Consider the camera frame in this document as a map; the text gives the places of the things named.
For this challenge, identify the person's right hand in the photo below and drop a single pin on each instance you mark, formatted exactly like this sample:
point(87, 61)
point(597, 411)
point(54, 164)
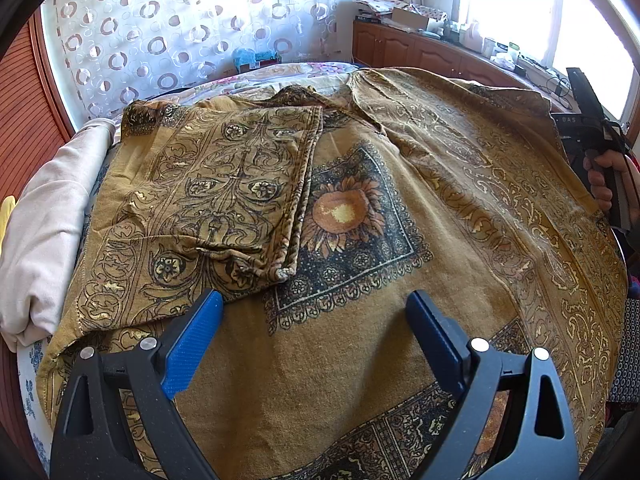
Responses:
point(600, 192)

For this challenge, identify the cardboard box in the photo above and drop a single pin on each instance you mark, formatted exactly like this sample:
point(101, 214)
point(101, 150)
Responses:
point(407, 17)

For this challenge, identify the beige quilt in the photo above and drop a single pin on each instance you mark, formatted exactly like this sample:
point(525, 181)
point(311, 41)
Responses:
point(45, 235)

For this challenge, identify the blue tissue pack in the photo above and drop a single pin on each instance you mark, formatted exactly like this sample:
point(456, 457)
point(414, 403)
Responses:
point(247, 57)

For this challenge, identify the yellow cloth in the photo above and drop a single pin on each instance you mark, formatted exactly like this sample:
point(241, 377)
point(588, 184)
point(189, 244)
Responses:
point(5, 217)

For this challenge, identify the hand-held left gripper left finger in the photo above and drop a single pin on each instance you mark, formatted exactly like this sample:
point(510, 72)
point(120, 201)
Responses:
point(197, 340)

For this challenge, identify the sheer curtain with circles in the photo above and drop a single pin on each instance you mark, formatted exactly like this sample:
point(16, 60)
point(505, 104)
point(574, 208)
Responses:
point(150, 35)

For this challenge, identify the pale pink plastic bottle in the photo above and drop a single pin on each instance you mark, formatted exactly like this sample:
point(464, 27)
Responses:
point(471, 35)

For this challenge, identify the golden patterned cloth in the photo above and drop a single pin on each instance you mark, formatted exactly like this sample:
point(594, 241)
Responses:
point(350, 335)

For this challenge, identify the dark dotted cloth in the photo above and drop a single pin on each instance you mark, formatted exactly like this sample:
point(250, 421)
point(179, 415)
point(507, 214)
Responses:
point(627, 370)

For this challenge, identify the red wooden slatted door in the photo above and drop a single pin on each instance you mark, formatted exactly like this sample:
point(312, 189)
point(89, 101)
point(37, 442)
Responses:
point(25, 110)

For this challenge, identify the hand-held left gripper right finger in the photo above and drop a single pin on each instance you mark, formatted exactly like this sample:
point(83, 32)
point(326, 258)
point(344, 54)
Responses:
point(435, 330)

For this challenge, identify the patterned cloth on cabinet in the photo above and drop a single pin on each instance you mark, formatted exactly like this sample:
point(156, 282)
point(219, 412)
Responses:
point(372, 7)

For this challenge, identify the wooden cabinet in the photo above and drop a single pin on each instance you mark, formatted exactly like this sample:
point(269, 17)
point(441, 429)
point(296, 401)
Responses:
point(400, 50)

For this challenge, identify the pink floral bedsheet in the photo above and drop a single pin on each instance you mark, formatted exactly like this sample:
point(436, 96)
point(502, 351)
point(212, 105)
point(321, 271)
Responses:
point(300, 70)

